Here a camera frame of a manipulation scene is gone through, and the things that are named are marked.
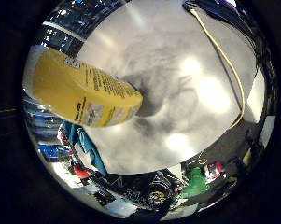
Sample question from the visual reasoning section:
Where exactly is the yellow spray bottle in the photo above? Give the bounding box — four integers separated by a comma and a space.
22, 46, 144, 128

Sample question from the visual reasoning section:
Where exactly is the teal cloth with white stripes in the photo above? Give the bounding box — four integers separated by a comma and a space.
63, 120, 109, 177

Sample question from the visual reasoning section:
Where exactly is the red bag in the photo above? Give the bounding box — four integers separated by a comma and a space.
72, 164, 93, 180

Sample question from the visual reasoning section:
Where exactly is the green bag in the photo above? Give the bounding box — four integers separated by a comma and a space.
180, 166, 210, 199

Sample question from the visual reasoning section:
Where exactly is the red and white object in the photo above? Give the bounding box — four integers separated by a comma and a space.
206, 161, 225, 180

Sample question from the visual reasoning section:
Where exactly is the thin yellow cord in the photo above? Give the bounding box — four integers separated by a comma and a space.
190, 153, 209, 168

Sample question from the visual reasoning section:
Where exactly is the yellow cable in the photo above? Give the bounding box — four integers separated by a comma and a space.
190, 8, 246, 130

